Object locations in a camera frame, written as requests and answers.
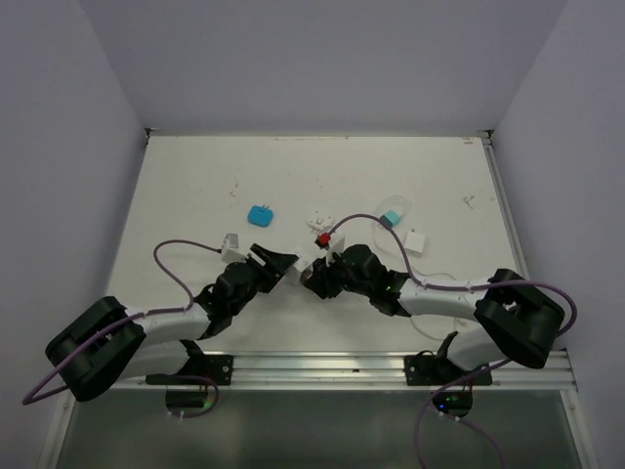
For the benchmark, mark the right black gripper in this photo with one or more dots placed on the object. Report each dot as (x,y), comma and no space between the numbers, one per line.
(321,279)

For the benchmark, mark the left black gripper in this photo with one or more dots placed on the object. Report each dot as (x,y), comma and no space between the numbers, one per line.
(274,261)

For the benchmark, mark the blue plug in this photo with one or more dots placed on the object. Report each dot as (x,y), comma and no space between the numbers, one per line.
(260,216)

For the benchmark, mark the white multi-outlet adapter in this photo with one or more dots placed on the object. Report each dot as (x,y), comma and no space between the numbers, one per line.
(320,221)

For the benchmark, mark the teal plug adapter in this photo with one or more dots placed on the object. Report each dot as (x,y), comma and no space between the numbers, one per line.
(391,218)

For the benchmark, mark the white charger block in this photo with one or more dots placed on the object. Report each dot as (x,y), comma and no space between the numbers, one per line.
(414,242)

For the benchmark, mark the white power strip socket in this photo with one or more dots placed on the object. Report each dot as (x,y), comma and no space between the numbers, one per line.
(301,270)

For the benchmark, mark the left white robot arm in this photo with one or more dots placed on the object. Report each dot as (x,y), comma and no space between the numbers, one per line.
(110,341)

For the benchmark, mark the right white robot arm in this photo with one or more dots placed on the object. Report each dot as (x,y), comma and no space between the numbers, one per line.
(406,298)

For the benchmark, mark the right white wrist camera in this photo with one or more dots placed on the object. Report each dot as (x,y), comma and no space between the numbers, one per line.
(332,244)

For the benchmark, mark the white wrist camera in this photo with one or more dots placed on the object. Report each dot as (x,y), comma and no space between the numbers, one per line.
(229,250)
(332,244)

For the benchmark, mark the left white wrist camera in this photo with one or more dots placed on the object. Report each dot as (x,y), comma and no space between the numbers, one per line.
(229,250)

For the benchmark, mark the aluminium front rail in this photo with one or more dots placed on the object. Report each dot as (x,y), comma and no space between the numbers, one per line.
(327,371)

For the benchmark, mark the aluminium rail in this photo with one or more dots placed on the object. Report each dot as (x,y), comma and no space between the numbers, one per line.
(512,244)
(327,371)

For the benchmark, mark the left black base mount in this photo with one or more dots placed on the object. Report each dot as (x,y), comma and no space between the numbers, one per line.
(216,368)

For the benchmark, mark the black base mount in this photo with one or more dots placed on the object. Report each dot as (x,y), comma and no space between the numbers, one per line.
(426,369)
(216,368)

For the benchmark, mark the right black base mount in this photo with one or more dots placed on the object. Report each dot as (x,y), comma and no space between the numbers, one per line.
(426,369)

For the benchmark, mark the aluminium right side rail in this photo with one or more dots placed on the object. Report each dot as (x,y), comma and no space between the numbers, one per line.
(512,244)

